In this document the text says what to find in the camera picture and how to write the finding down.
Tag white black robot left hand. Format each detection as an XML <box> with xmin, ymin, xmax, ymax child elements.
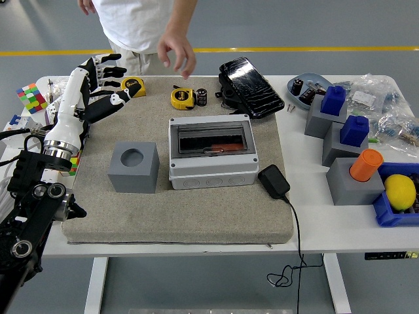
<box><xmin>45</xmin><ymin>53</ymin><xmax>136</xmax><ymax>148</ymax></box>

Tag yellow lemon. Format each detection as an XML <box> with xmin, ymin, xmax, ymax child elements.
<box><xmin>384</xmin><ymin>174</ymin><xmax>416</xmax><ymax>211</ymax></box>

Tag grey electrical box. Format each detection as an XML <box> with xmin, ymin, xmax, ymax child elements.
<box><xmin>168</xmin><ymin>114</ymin><xmax>259</xmax><ymax>190</ymax></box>

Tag blue-grey dish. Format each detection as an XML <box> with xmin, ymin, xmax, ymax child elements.
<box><xmin>287</xmin><ymin>72</ymin><xmax>331</xmax><ymax>111</ymax></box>

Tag grey block with round hole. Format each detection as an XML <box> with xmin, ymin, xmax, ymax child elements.
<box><xmin>107</xmin><ymin>141</ymin><xmax>160</xmax><ymax>194</ymax></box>

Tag person's left hand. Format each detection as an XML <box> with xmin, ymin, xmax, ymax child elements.
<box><xmin>156</xmin><ymin>31</ymin><xmax>197</xmax><ymax>80</ymax></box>

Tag person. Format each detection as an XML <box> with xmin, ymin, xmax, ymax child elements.
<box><xmin>91</xmin><ymin>0</ymin><xmax>197</xmax><ymax>75</ymax></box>

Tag colourful puzzle cube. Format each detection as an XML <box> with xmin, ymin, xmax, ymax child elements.
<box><xmin>15</xmin><ymin>82</ymin><xmax>48</xmax><ymax>115</ymax></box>
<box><xmin>67</xmin><ymin>156</ymin><xmax>81</xmax><ymax>177</ymax></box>

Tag white circuit breaker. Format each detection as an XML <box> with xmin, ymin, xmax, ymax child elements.
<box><xmin>5</xmin><ymin>114</ymin><xmax>43</xmax><ymax>140</ymax></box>

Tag clear bag of parts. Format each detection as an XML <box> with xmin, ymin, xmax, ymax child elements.
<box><xmin>369</xmin><ymin>109</ymin><xmax>419</xmax><ymax>158</ymax></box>
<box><xmin>52</xmin><ymin>77</ymin><xmax>71</xmax><ymax>96</ymax></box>
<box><xmin>337</xmin><ymin>73</ymin><xmax>403</xmax><ymax>114</ymax></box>

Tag black power adapter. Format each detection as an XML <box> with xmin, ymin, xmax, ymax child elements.
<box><xmin>257</xmin><ymin>164</ymin><xmax>291</xmax><ymax>200</ymax></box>

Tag white purple paper card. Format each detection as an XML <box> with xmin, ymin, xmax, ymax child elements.
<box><xmin>45</xmin><ymin>97</ymin><xmax>63</xmax><ymax>125</ymax></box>

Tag black table control panel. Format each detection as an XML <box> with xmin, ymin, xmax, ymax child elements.
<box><xmin>365</xmin><ymin>251</ymin><xmax>419</xmax><ymax>261</ymax></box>

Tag black adapter cord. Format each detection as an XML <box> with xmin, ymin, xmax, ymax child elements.
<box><xmin>266</xmin><ymin>194</ymin><xmax>325</xmax><ymax>314</ymax></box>

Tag blue plastic bin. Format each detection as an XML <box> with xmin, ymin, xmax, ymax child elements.
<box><xmin>372</xmin><ymin>162</ymin><xmax>419</xmax><ymax>227</ymax></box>

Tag small dark metal component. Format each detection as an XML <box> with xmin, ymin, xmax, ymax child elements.
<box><xmin>307</xmin><ymin>80</ymin><xmax>327</xmax><ymax>96</ymax></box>

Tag blue square block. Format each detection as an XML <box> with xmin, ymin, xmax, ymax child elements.
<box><xmin>319</xmin><ymin>85</ymin><xmax>347</xmax><ymax>116</ymax></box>
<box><xmin>339</xmin><ymin>114</ymin><xmax>370</xmax><ymax>147</ymax></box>

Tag grey-brown mat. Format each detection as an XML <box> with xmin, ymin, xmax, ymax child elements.
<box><xmin>62</xmin><ymin>75</ymin><xmax>294</xmax><ymax>245</ymax></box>

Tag white table leg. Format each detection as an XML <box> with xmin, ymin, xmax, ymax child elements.
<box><xmin>322</xmin><ymin>254</ymin><xmax>352</xmax><ymax>314</ymax></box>
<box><xmin>84</xmin><ymin>256</ymin><xmax>109</xmax><ymax>314</ymax></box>

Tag round yellow tape measure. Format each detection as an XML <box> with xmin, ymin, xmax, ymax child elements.
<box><xmin>170</xmin><ymin>87</ymin><xmax>197</xmax><ymax>111</ymax></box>

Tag person's right hand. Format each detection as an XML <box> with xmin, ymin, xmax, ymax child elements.
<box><xmin>77</xmin><ymin>0</ymin><xmax>98</xmax><ymax>16</ymax></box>

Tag grey holder block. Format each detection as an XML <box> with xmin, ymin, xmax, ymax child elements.
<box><xmin>304</xmin><ymin>94</ymin><xmax>348</xmax><ymax>139</ymax></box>
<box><xmin>321</xmin><ymin>121</ymin><xmax>371</xmax><ymax>167</ymax></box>
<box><xmin>326</xmin><ymin>157</ymin><xmax>386</xmax><ymax>207</ymax></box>

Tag square yellow tape measure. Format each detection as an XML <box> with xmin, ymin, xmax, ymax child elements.
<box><xmin>120</xmin><ymin>77</ymin><xmax>147</xmax><ymax>98</ymax></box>

